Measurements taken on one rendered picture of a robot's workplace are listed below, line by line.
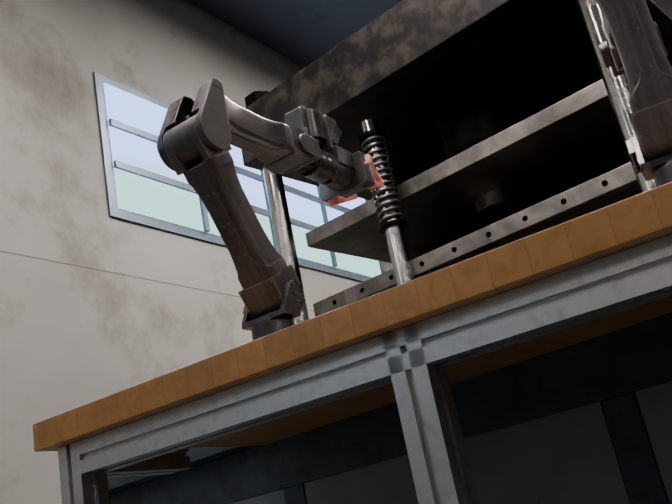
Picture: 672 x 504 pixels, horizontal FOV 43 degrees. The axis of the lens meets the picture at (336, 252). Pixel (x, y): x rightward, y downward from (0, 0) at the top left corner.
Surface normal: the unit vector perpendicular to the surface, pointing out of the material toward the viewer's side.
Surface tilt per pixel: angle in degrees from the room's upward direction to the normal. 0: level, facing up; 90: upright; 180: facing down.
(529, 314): 90
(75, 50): 90
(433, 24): 90
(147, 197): 90
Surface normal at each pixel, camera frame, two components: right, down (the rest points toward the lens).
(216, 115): 0.80, -0.34
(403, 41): -0.66, -0.13
